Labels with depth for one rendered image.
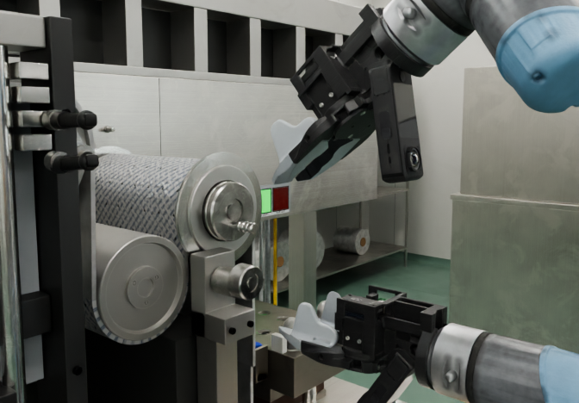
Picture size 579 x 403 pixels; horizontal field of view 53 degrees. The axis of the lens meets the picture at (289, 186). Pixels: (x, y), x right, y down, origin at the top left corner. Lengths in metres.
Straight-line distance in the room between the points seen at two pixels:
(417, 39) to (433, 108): 5.05
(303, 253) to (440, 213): 4.01
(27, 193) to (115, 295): 0.22
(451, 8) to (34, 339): 0.44
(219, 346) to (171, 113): 0.52
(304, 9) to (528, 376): 1.02
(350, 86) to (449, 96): 4.96
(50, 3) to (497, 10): 0.71
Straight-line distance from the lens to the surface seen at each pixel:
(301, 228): 1.67
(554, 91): 0.47
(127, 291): 0.68
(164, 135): 1.10
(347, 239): 5.06
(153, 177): 0.77
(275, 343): 0.87
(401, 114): 0.57
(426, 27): 0.55
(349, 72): 0.61
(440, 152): 5.57
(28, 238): 0.50
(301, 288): 1.72
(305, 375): 0.89
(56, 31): 0.47
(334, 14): 1.51
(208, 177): 0.72
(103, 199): 0.85
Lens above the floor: 1.37
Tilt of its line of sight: 7 degrees down
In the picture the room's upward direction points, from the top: straight up
